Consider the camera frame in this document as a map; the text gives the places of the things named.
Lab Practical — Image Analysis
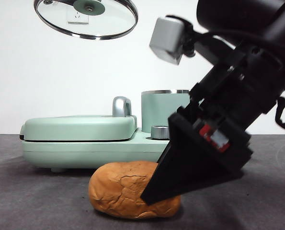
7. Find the brown potato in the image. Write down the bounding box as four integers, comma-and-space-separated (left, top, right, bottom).
88, 161, 181, 219

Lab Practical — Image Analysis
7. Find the glass lid with green knob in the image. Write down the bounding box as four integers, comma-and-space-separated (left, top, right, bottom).
34, 0, 138, 40

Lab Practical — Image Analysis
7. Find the mint green steamer pot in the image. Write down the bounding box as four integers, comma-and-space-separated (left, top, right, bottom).
141, 89, 191, 134

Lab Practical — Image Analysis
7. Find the silver control knob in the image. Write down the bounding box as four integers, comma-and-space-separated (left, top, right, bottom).
150, 125, 170, 140

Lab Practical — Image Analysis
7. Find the mint green breakfast machine base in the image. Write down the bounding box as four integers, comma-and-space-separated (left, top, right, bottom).
21, 127, 171, 173

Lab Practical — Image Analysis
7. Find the mint green griddle cover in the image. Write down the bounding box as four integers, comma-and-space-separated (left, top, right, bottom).
20, 114, 138, 142

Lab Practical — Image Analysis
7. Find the right wrist grey camera box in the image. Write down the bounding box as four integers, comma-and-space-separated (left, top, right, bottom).
148, 17, 188, 66

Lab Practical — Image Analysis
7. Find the chrome griddle cover handle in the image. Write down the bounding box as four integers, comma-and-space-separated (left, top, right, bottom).
112, 96, 133, 118

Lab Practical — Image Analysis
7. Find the white wall outlet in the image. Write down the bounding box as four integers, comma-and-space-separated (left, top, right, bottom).
67, 9, 89, 24

